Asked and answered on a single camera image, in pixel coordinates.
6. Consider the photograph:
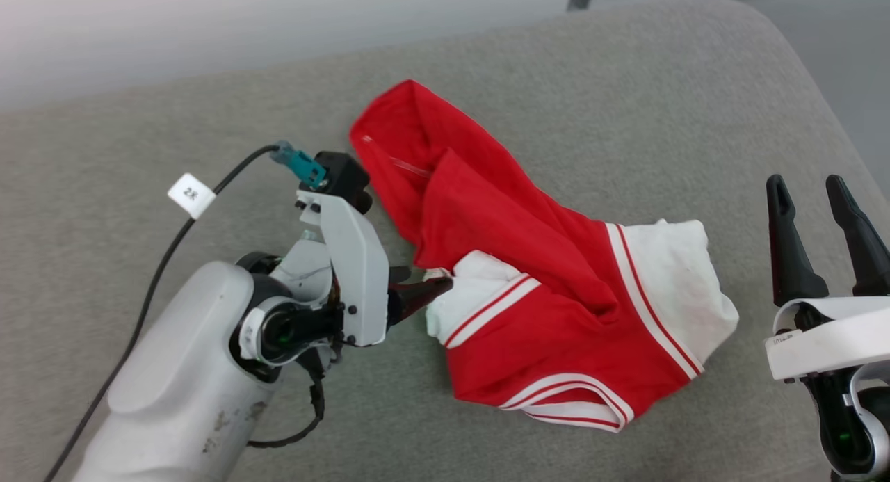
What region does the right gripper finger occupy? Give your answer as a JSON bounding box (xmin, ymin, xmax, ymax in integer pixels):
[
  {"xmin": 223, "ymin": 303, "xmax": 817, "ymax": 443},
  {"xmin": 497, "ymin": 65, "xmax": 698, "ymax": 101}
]
[
  {"xmin": 766, "ymin": 175, "xmax": 830, "ymax": 307},
  {"xmin": 825, "ymin": 175, "xmax": 890, "ymax": 297}
]

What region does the red and white jersey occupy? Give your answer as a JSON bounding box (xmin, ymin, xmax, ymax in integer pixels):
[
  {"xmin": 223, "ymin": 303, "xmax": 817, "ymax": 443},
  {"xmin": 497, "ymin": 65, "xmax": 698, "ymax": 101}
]
[{"xmin": 349, "ymin": 79, "xmax": 740, "ymax": 434}]

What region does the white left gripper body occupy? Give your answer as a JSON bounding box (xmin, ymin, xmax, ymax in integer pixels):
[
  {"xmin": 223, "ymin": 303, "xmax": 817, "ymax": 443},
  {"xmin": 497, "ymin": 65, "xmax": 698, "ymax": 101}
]
[{"xmin": 278, "ymin": 192, "xmax": 390, "ymax": 348}]

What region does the teal cable connector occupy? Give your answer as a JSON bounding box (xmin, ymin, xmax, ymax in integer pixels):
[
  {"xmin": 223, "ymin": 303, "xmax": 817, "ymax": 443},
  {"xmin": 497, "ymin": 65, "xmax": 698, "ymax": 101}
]
[{"xmin": 271, "ymin": 141, "xmax": 327, "ymax": 189}]

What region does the grey fabric sofa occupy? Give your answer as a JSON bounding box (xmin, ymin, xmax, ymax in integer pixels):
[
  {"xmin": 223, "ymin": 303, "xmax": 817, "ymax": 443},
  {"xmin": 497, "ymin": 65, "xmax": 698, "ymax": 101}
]
[{"xmin": 0, "ymin": 0, "xmax": 890, "ymax": 482}]

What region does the white cable label tag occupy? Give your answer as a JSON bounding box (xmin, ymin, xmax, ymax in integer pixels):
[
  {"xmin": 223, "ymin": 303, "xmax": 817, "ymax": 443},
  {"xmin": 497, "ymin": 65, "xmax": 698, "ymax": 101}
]
[{"xmin": 168, "ymin": 173, "xmax": 217, "ymax": 220}]

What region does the short black looped cable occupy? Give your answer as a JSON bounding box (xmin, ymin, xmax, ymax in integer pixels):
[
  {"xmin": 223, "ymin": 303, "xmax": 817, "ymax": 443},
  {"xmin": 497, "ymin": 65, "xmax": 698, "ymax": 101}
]
[{"xmin": 247, "ymin": 348, "xmax": 327, "ymax": 449}]

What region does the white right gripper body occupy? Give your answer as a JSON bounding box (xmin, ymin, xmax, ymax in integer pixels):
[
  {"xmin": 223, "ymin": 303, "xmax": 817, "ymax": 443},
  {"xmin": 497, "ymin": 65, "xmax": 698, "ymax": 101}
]
[{"xmin": 765, "ymin": 296, "xmax": 890, "ymax": 382}]

